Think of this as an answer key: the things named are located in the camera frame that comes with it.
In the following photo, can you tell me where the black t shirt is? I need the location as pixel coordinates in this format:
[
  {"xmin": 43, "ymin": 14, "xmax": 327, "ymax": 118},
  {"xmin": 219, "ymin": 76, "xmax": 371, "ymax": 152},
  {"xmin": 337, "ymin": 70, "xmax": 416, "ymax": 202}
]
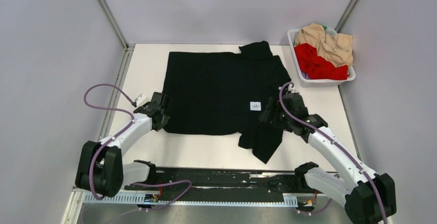
[{"xmin": 162, "ymin": 41, "xmax": 291, "ymax": 163}]

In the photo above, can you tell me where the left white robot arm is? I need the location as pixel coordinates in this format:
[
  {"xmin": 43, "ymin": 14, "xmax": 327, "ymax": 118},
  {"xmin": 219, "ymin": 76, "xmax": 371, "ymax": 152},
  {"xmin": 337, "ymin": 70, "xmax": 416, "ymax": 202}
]
[{"xmin": 75, "ymin": 92, "xmax": 171, "ymax": 200}]

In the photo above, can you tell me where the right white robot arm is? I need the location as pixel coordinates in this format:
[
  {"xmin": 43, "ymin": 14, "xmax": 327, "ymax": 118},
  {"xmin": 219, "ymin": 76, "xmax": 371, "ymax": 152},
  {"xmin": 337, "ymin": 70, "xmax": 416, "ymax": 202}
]
[{"xmin": 259, "ymin": 92, "xmax": 397, "ymax": 223}]

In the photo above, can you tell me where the white laundry basket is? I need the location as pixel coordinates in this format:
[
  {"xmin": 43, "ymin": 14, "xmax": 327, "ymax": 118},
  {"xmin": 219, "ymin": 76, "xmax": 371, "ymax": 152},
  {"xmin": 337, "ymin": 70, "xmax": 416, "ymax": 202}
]
[{"xmin": 287, "ymin": 28, "xmax": 356, "ymax": 88}]

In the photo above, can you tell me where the red t shirt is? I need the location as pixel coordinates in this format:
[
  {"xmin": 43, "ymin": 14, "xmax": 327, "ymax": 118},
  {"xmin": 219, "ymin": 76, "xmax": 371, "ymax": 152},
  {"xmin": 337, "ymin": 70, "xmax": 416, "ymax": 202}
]
[{"xmin": 294, "ymin": 43, "xmax": 348, "ymax": 80}]

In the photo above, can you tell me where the beige t shirt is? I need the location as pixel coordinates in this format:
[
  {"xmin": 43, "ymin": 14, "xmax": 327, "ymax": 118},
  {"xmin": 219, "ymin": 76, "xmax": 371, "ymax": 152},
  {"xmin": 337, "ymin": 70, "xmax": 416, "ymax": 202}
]
[{"xmin": 294, "ymin": 23, "xmax": 354, "ymax": 67}]

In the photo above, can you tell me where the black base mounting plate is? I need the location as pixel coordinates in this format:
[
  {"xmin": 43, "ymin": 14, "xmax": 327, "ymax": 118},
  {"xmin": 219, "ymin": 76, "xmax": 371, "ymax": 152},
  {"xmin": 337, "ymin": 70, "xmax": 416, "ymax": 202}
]
[{"xmin": 123, "ymin": 166, "xmax": 329, "ymax": 204}]

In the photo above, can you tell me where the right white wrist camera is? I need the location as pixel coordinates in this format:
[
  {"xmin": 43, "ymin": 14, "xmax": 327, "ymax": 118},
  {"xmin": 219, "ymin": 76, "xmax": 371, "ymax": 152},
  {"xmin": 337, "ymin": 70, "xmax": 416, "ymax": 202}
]
[{"xmin": 285, "ymin": 82, "xmax": 299, "ymax": 94}]

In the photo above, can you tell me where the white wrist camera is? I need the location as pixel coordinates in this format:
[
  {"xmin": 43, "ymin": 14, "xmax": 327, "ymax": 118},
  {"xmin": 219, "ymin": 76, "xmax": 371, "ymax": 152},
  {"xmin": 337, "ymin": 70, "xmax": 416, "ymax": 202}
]
[
  {"xmin": 132, "ymin": 94, "xmax": 149, "ymax": 107},
  {"xmin": 285, "ymin": 82, "xmax": 299, "ymax": 94}
]

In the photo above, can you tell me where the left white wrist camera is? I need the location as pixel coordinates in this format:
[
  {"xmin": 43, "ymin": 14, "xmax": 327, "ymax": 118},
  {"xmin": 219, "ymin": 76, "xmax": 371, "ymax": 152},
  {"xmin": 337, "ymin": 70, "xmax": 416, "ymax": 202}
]
[{"xmin": 132, "ymin": 94, "xmax": 149, "ymax": 107}]

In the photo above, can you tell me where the left aluminium corner post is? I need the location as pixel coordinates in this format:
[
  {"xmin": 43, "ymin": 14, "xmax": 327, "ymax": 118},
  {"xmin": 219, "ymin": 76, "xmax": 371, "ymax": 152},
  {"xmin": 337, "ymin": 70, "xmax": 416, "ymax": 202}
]
[{"xmin": 97, "ymin": 0, "xmax": 129, "ymax": 51}]

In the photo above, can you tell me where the aluminium corner post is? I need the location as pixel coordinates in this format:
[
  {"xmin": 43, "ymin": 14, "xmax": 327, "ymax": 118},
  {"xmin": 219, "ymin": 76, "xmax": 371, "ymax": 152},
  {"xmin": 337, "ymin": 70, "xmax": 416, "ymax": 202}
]
[
  {"xmin": 335, "ymin": 0, "xmax": 359, "ymax": 32},
  {"xmin": 97, "ymin": 0, "xmax": 129, "ymax": 51}
]

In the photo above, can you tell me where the aluminium front frame rail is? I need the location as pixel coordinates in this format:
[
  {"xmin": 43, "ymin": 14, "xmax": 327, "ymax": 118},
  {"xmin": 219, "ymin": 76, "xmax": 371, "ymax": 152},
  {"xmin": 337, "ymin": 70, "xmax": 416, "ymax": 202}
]
[{"xmin": 72, "ymin": 168, "xmax": 384, "ymax": 198}]

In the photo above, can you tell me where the white slotted cable duct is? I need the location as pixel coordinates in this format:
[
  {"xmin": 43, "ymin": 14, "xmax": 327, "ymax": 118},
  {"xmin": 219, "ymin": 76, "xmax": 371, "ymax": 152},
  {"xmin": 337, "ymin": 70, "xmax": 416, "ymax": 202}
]
[{"xmin": 82, "ymin": 191, "xmax": 298, "ymax": 208}]

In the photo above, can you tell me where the right aluminium corner post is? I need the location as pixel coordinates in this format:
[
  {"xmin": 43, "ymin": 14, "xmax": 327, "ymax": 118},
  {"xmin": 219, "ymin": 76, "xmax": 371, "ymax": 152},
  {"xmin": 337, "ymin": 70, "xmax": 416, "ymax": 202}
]
[{"xmin": 335, "ymin": 0, "xmax": 359, "ymax": 32}]

